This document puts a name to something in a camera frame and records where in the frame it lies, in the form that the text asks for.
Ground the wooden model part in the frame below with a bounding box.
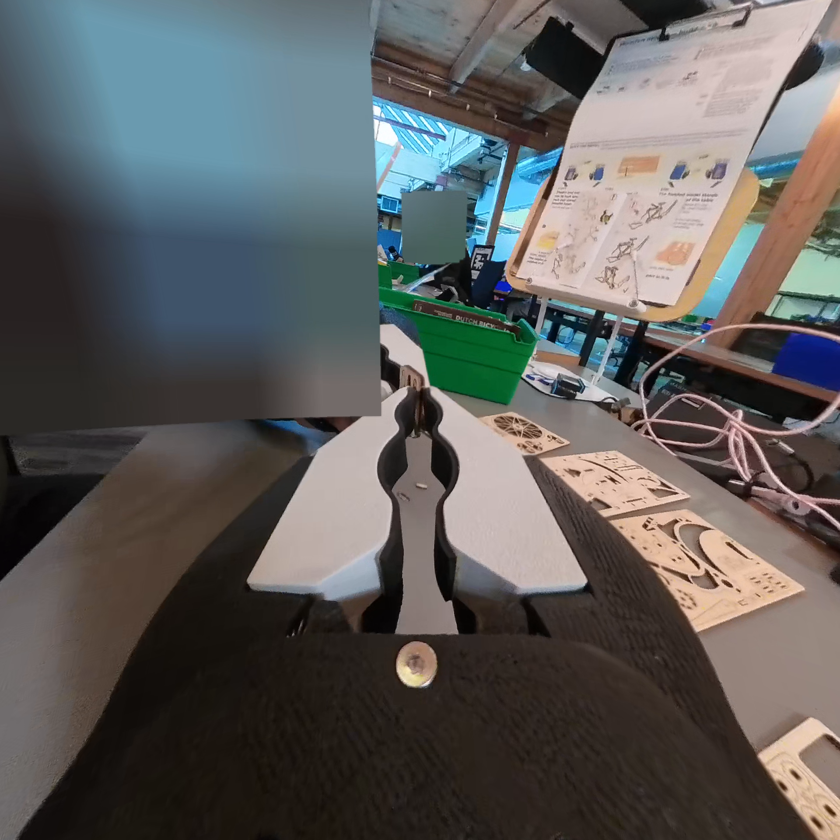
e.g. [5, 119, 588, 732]
[399, 365, 429, 439]

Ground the printed instruction sheet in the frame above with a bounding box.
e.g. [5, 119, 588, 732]
[515, 0, 831, 308]

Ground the brown model kit box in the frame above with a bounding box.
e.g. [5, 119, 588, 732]
[413, 298, 522, 339]

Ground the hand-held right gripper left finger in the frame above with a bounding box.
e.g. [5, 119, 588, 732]
[246, 387, 424, 634]

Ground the wooden sheet with slot cutouts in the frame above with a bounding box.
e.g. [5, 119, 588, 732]
[541, 449, 690, 519]

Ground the white clipboard stand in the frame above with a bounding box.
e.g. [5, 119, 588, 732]
[532, 295, 631, 388]

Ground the wooden sheet with star cutout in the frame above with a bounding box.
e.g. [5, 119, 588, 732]
[758, 717, 840, 840]

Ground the wooden sheet with curved cutouts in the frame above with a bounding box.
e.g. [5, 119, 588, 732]
[610, 508, 805, 632]

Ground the pink cable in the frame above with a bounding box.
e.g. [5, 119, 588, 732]
[633, 322, 840, 519]

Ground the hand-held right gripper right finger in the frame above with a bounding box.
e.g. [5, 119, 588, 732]
[423, 386, 588, 634]

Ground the large green plastic bin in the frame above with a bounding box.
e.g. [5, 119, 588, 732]
[379, 289, 540, 406]

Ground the long wooden desk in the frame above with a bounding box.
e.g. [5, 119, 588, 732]
[545, 298, 840, 404]

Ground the wooden sheet with wheel pattern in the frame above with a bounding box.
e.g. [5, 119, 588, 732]
[479, 410, 571, 457]

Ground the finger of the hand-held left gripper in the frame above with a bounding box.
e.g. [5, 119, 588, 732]
[381, 325, 431, 395]

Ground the tan clipboard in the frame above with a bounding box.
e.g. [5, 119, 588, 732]
[505, 167, 761, 322]

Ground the black pouch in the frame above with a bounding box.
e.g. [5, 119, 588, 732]
[646, 381, 788, 460]

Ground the wooden support post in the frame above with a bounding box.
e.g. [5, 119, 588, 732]
[712, 85, 840, 349]

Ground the blue storage crate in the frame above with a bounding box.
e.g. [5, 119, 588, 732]
[771, 331, 840, 395]

